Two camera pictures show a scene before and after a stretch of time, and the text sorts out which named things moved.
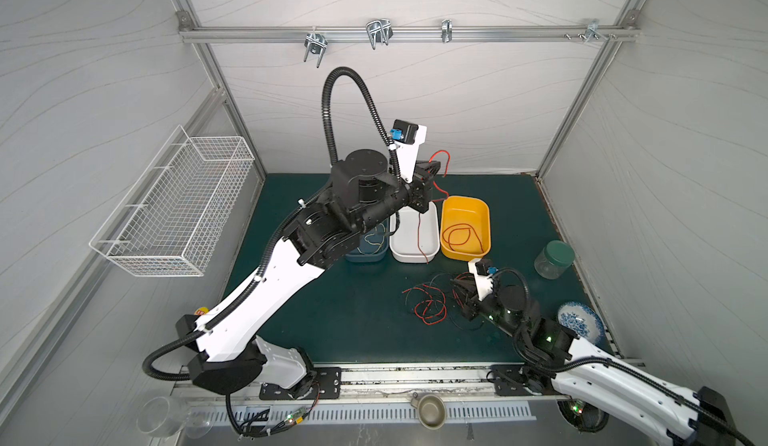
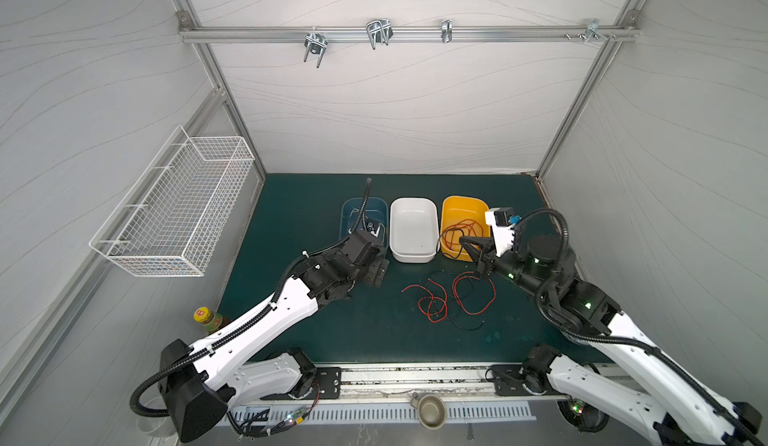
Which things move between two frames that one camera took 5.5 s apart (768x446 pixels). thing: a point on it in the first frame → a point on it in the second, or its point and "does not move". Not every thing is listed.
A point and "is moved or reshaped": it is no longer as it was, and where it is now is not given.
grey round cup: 431,410 does not move
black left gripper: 421,172 → 376,271
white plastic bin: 416,239 does not move
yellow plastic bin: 465,229 does not move
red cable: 437,200 is moved or reshaped
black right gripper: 471,300 → 487,254
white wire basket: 170,221 does not move
